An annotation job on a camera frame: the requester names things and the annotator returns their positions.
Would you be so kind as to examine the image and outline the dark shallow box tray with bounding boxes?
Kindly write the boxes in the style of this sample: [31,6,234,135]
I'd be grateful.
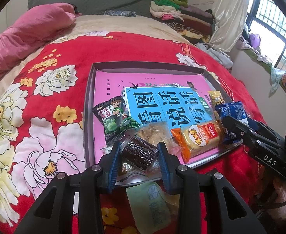
[83,61,244,185]

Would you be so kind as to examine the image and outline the pink quilt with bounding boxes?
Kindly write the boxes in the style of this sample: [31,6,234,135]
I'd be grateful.
[0,3,75,79]

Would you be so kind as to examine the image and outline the light green pastry pack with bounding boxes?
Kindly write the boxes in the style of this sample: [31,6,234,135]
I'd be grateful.
[126,182,179,233]

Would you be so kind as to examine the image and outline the clothes on window sill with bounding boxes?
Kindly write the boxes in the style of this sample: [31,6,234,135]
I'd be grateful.
[236,34,286,97]

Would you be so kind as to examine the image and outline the pink and blue book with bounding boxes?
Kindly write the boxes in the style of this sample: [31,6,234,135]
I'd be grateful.
[93,69,222,166]

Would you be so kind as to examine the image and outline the dark brown cake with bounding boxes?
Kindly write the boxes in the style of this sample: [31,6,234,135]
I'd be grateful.
[121,136,158,171]

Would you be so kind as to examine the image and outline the window with grille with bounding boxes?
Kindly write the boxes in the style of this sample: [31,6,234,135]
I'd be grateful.
[246,0,286,70]

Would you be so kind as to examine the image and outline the orange bread snack pack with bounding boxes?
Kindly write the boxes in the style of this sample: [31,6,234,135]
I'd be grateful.
[171,120,225,163]

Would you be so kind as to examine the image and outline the stack of folded clothes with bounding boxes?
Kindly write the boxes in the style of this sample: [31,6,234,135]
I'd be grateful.
[150,0,215,44]

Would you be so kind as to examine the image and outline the yellow cartoon snack bar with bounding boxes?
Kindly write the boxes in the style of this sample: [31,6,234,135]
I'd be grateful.
[208,90,225,120]

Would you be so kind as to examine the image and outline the cream curtain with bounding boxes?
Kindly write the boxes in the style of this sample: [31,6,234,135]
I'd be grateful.
[210,0,249,52]

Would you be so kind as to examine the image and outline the clear yellow cake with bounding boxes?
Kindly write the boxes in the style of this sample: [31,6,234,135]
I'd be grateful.
[101,146,148,183]

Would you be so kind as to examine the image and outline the green pea snack pack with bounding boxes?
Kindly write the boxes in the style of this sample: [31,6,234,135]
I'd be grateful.
[92,96,140,146]

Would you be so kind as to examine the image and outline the person hand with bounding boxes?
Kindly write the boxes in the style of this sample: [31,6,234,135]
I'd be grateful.
[256,173,286,223]

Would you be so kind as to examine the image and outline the floral basket with clothes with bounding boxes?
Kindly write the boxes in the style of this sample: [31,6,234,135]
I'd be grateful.
[196,43,234,70]

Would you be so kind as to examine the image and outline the clear crispy cake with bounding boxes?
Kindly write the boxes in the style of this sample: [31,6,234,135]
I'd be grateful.
[137,121,180,155]

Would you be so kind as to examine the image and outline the blue cookie snack pack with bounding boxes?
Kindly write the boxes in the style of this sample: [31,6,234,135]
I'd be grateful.
[215,101,249,145]

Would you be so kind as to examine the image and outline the dark patterned pillow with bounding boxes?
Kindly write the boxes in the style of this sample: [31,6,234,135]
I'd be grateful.
[104,10,136,18]

